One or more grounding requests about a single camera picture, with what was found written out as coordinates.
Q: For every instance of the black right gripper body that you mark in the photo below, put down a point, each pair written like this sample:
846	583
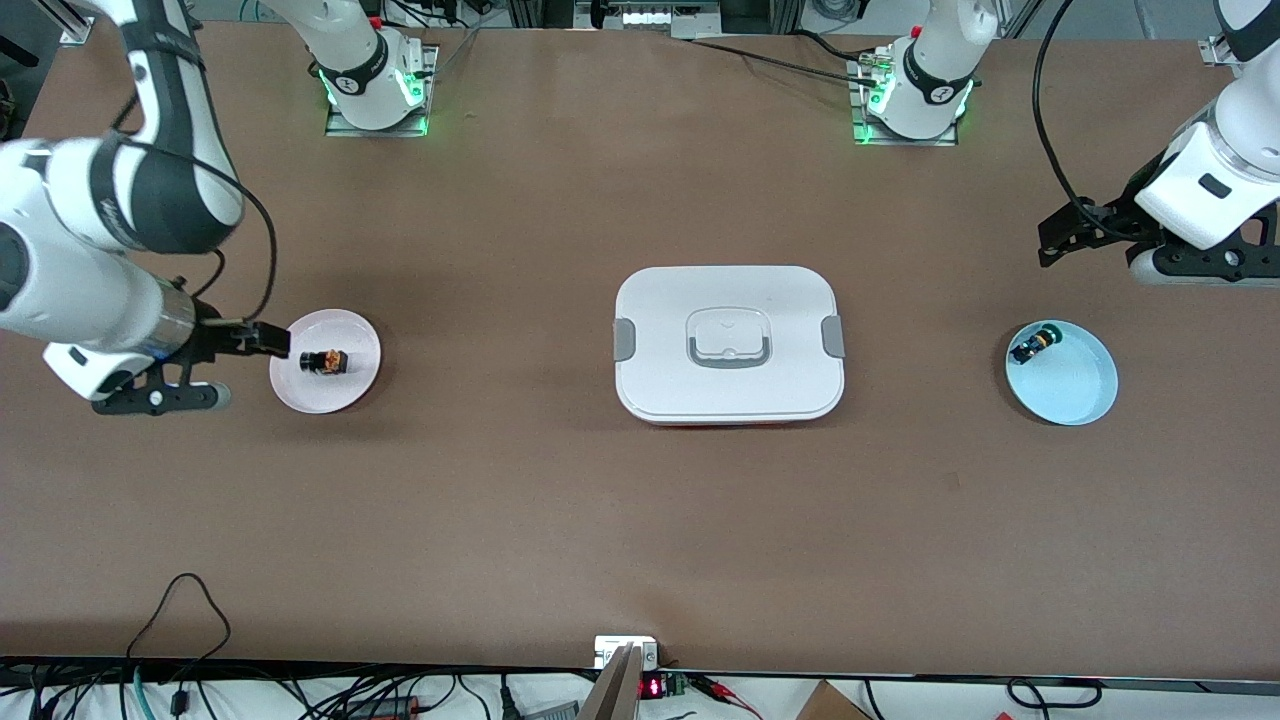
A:
214	334

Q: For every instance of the orange push-button switch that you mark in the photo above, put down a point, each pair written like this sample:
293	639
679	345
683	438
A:
330	361

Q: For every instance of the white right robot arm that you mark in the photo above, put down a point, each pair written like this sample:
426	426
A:
60	290

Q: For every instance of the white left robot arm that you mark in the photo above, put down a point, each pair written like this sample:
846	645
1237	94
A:
1230	130

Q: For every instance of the white lidded lunch box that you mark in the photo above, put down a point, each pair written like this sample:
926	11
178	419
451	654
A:
730	390

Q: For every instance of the small white electronics box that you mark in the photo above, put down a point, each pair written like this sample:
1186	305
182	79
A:
612	650

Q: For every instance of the pink round plate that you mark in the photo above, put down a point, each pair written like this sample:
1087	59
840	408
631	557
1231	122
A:
345	390

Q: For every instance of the light blue round plate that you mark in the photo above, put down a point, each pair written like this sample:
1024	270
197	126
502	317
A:
1070	385

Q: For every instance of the aluminium profile piece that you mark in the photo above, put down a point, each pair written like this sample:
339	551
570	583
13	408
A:
70	25

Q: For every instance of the black power adapter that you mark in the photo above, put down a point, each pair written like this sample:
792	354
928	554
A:
380	707

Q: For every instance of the white power strip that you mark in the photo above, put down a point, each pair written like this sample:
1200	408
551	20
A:
670	15

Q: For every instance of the grey metal bar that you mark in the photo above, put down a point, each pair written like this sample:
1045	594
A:
615	695

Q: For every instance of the red digit display board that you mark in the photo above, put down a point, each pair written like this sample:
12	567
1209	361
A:
652	687

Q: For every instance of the brown cardboard piece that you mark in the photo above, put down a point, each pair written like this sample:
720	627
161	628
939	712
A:
830	705

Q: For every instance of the red clip lead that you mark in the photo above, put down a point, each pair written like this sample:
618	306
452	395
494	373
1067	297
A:
725	690

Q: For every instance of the green push-button switch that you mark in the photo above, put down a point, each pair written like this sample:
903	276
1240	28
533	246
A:
1030	347

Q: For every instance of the small aluminium bracket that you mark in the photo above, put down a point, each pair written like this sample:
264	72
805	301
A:
1212	50

